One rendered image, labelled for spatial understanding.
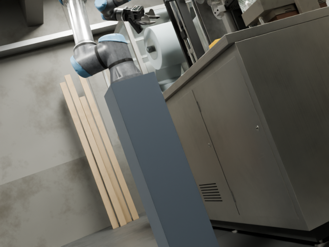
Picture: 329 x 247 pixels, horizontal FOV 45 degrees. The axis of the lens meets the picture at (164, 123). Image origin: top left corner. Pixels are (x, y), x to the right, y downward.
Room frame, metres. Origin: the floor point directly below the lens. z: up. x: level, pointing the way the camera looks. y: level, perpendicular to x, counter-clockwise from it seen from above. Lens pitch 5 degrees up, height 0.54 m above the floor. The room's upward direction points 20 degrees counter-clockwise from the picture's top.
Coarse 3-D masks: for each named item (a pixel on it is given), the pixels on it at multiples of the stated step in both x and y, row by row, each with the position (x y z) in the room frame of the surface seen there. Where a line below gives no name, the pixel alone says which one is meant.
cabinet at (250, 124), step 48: (240, 48) 1.50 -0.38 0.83; (288, 48) 1.56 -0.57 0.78; (192, 96) 2.01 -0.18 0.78; (240, 96) 1.59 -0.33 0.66; (288, 96) 1.54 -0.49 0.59; (192, 144) 2.23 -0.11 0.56; (240, 144) 1.73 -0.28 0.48; (288, 144) 1.51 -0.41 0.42; (240, 192) 1.89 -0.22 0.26; (288, 192) 1.53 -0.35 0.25
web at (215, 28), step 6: (198, 6) 2.19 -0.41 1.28; (204, 6) 2.20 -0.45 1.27; (210, 6) 2.21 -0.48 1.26; (234, 6) 1.96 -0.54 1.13; (204, 12) 2.19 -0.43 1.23; (210, 12) 2.21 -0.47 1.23; (204, 18) 2.19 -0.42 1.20; (210, 18) 2.20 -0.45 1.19; (216, 18) 2.21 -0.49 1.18; (204, 24) 2.19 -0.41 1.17; (210, 24) 2.20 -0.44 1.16; (216, 24) 2.21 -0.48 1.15; (222, 24) 2.22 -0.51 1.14; (210, 30) 2.19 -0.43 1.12; (216, 30) 2.20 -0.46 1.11; (222, 30) 2.22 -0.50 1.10; (210, 36) 2.19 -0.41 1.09; (216, 36) 2.20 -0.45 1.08; (222, 36) 2.21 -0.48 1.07
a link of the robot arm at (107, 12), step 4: (96, 0) 2.20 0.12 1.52; (100, 0) 2.19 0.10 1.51; (104, 0) 2.18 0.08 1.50; (108, 0) 2.19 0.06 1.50; (112, 0) 2.19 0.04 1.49; (96, 4) 2.19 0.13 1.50; (100, 4) 2.18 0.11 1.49; (104, 4) 2.18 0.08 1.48; (108, 4) 2.20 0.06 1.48; (112, 4) 2.20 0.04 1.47; (100, 8) 2.20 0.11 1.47; (104, 8) 2.20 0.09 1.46; (108, 8) 2.22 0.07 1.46; (112, 8) 2.22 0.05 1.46; (104, 12) 2.24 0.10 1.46; (108, 12) 2.25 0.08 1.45; (112, 12) 2.27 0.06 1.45; (108, 16) 2.29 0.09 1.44
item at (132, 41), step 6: (156, 6) 2.80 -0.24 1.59; (162, 6) 2.82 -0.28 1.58; (144, 12) 2.77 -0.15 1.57; (120, 24) 2.82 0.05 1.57; (126, 24) 2.72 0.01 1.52; (126, 30) 2.73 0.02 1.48; (132, 36) 2.72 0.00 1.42; (132, 42) 2.72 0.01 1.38; (132, 48) 2.74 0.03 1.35; (138, 54) 2.72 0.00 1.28; (138, 60) 2.72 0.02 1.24; (102, 72) 3.82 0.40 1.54; (144, 72) 2.72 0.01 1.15; (108, 84) 3.82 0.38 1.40
